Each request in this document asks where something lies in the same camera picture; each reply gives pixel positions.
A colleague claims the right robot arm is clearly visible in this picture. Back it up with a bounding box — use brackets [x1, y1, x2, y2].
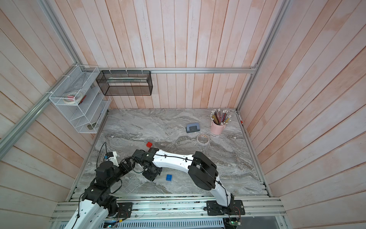
[132, 148, 234, 209]

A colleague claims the white wire shelf rack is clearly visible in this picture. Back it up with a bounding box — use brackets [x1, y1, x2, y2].
[49, 65, 111, 134]

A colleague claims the aluminium mounting rail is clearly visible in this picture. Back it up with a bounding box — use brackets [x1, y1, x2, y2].
[50, 195, 287, 222]

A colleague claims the pink pencil cup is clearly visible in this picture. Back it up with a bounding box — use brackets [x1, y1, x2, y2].
[211, 121, 226, 135]

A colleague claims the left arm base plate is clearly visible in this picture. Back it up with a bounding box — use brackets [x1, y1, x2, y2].
[107, 202, 133, 219]

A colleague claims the dark blue square lego brick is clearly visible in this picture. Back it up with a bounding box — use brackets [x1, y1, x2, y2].
[166, 174, 173, 181]

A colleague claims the black mesh basket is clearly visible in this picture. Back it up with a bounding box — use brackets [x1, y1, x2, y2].
[96, 70, 153, 96]

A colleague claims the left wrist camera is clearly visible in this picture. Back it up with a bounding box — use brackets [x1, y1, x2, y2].
[104, 151, 119, 167]

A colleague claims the bundle of pencils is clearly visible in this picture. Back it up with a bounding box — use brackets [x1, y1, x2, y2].
[210, 108, 232, 126]

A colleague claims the red square lego brick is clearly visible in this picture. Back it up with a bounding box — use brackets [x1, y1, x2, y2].
[146, 142, 153, 148]

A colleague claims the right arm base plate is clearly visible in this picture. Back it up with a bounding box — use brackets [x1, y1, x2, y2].
[204, 200, 246, 216]

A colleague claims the tape roll on shelf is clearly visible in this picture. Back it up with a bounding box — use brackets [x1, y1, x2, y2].
[63, 91, 83, 105]

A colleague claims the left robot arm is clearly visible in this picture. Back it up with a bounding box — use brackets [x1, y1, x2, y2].
[65, 157, 135, 229]

